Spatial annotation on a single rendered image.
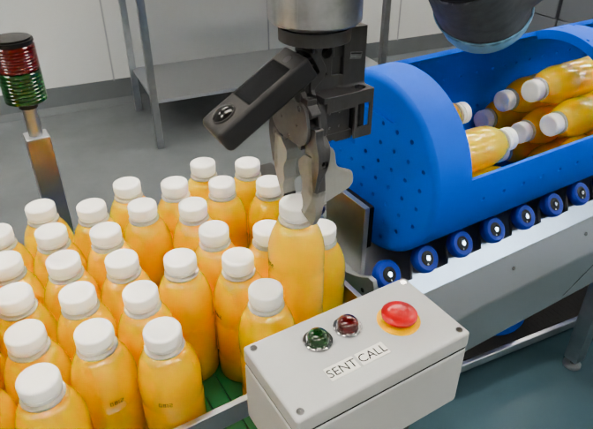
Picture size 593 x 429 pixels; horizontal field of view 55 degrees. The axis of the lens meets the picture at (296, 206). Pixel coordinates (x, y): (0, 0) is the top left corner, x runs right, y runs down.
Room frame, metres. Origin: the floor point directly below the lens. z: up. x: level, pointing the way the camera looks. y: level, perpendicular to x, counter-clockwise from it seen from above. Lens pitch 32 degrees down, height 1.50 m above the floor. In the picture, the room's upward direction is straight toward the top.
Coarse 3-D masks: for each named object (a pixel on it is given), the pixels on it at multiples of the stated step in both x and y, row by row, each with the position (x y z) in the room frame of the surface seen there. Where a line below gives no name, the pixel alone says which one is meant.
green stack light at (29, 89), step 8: (32, 72) 0.84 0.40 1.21; (40, 72) 0.86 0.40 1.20; (0, 80) 0.83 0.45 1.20; (8, 80) 0.83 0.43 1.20; (16, 80) 0.83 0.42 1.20; (24, 80) 0.83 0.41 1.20; (32, 80) 0.84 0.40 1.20; (40, 80) 0.85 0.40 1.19; (8, 88) 0.83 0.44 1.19; (16, 88) 0.83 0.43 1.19; (24, 88) 0.83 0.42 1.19; (32, 88) 0.84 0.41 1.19; (40, 88) 0.85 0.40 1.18; (8, 96) 0.83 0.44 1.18; (16, 96) 0.83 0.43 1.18; (24, 96) 0.83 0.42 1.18; (32, 96) 0.83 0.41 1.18; (40, 96) 0.84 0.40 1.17; (8, 104) 0.83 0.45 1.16; (16, 104) 0.83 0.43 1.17; (24, 104) 0.83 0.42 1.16; (32, 104) 0.83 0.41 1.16
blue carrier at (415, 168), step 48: (528, 48) 1.11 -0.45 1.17; (576, 48) 1.22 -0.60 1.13; (384, 96) 0.75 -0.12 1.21; (432, 96) 0.73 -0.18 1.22; (480, 96) 1.08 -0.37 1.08; (336, 144) 0.84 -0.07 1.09; (384, 144) 0.74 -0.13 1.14; (432, 144) 0.67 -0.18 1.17; (576, 144) 0.80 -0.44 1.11; (384, 192) 0.74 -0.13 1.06; (432, 192) 0.65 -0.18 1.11; (480, 192) 0.69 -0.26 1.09; (528, 192) 0.76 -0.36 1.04; (384, 240) 0.73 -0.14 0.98; (432, 240) 0.70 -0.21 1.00
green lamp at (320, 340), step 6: (312, 330) 0.40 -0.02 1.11; (318, 330) 0.39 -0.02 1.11; (324, 330) 0.40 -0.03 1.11; (306, 336) 0.39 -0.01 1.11; (312, 336) 0.39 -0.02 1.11; (318, 336) 0.39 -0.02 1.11; (324, 336) 0.39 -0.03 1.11; (312, 342) 0.38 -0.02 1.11; (318, 342) 0.38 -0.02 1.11; (324, 342) 0.38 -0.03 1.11
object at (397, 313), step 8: (392, 304) 0.43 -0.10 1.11; (400, 304) 0.43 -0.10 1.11; (408, 304) 0.43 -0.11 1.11; (384, 312) 0.42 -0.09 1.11; (392, 312) 0.42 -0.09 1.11; (400, 312) 0.42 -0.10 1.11; (408, 312) 0.42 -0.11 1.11; (416, 312) 0.42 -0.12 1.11; (392, 320) 0.41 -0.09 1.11; (400, 320) 0.41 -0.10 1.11; (408, 320) 0.41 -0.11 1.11; (416, 320) 0.41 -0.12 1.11
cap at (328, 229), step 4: (320, 220) 0.62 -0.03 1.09; (324, 220) 0.62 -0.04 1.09; (328, 220) 0.62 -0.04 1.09; (320, 224) 0.61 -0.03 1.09; (324, 224) 0.61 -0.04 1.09; (328, 224) 0.61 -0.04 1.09; (332, 224) 0.61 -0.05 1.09; (320, 228) 0.60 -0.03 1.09; (324, 228) 0.60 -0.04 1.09; (328, 228) 0.60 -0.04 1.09; (332, 228) 0.60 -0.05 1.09; (324, 232) 0.59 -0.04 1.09; (328, 232) 0.59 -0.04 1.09; (332, 232) 0.59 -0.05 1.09; (324, 236) 0.59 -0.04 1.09; (328, 236) 0.59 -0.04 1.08; (332, 236) 0.59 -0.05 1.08; (324, 240) 0.59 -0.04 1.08; (328, 240) 0.59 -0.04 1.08; (332, 240) 0.59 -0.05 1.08; (328, 244) 0.59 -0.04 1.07
